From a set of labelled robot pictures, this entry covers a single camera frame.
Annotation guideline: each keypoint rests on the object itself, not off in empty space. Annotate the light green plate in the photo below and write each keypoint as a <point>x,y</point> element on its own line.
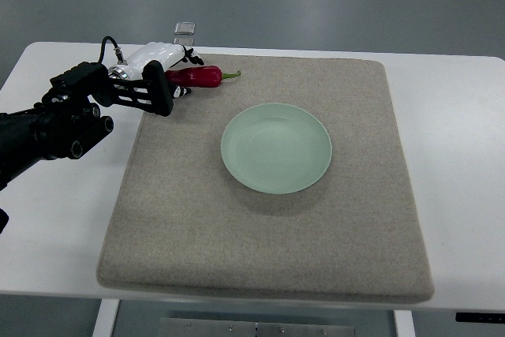
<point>276,148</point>

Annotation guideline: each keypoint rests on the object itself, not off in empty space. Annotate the red pepper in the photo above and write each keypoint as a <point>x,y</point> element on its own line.
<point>199,77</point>

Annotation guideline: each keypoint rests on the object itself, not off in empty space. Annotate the white table leg right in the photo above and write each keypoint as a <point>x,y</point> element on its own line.
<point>404,325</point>

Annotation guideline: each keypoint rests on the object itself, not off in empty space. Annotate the metal floor plate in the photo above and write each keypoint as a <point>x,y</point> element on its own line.
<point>184,28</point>

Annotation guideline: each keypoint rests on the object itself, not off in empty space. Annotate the white table leg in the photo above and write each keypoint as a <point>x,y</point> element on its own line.
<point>404,325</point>
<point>106,317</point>

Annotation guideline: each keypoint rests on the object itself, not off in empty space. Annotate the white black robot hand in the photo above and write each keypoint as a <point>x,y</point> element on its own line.
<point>167,54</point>

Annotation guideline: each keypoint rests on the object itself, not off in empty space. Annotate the black table control panel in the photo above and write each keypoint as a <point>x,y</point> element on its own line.
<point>480,318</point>

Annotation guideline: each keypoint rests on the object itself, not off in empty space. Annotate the beige felt mat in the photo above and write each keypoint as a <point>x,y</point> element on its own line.
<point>183,224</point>

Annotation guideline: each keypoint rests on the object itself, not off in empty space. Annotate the white table leg left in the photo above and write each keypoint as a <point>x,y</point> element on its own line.
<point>106,317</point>

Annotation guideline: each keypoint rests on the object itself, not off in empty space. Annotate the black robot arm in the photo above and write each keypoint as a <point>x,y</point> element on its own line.
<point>67,122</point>

